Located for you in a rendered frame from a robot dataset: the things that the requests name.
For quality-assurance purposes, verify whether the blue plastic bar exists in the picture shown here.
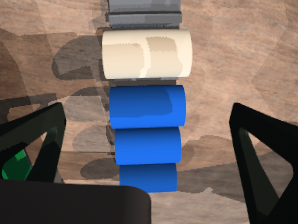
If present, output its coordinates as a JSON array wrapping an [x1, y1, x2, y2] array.
[[119, 163, 177, 193], [115, 127, 181, 165], [109, 85, 186, 129]]

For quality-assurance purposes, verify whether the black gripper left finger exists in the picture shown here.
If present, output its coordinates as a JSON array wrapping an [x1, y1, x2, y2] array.
[[0, 102, 66, 182]]

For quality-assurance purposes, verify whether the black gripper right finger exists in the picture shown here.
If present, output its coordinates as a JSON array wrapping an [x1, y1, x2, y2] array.
[[229, 103, 298, 224]]

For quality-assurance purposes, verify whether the cream plastic cylinder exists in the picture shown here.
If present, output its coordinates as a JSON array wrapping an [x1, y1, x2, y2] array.
[[102, 29, 192, 79]]

